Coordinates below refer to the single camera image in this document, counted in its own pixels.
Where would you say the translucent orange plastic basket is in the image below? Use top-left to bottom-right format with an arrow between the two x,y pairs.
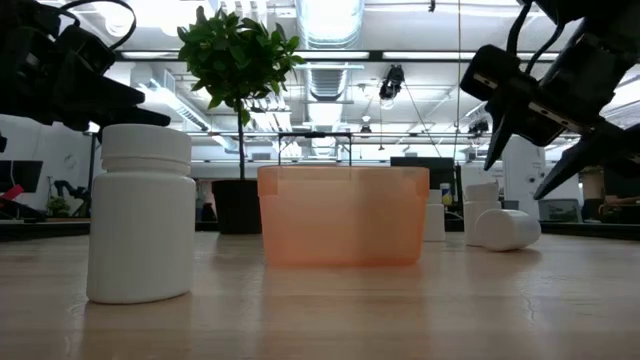
257,165 -> 431,268

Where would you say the red-handled black clamp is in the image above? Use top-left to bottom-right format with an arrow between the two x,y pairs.
0,184 -> 49,224

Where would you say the black computer monitor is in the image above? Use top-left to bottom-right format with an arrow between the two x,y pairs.
0,160 -> 44,194
602,169 -> 640,200
389,156 -> 457,231

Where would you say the white plastic pill bottle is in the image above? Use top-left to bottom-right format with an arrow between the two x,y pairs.
474,208 -> 543,253
463,182 -> 503,247
424,188 -> 446,243
85,123 -> 197,305

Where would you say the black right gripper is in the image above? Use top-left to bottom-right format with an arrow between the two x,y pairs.
459,32 -> 640,202

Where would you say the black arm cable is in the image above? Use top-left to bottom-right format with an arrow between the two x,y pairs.
505,2 -> 534,56
524,22 -> 569,75
58,0 -> 137,51

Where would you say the potted tree in black pot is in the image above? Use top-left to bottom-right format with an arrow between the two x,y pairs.
177,5 -> 306,235

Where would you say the black table edge frame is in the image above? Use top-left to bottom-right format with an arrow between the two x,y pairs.
0,217 -> 640,241

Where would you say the black metal frame stand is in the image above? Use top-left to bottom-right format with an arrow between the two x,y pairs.
277,131 -> 353,167

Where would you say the black vertical pole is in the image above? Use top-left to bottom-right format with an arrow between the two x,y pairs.
88,132 -> 99,204

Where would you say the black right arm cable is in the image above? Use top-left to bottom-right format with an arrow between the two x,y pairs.
524,22 -> 569,75
505,2 -> 534,56

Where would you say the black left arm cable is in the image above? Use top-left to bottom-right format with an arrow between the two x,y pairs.
58,0 -> 137,51

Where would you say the silver ceiling air duct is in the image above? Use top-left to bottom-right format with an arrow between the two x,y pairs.
294,0 -> 366,101

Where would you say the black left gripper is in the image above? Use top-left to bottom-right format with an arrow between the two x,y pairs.
0,14 -> 171,132

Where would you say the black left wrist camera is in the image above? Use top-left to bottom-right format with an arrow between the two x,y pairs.
54,22 -> 117,76

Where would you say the grey storage bin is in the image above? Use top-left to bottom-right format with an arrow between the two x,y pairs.
537,198 -> 584,224

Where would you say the white square pillar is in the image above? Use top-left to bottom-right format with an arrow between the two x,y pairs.
502,134 -> 549,221

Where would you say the black overhead light bar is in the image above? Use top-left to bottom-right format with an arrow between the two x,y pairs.
113,48 -> 561,64

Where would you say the thin hanging cable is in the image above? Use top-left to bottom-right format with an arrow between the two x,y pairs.
456,0 -> 463,161

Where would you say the small green plant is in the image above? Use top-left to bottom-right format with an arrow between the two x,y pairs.
47,196 -> 72,219

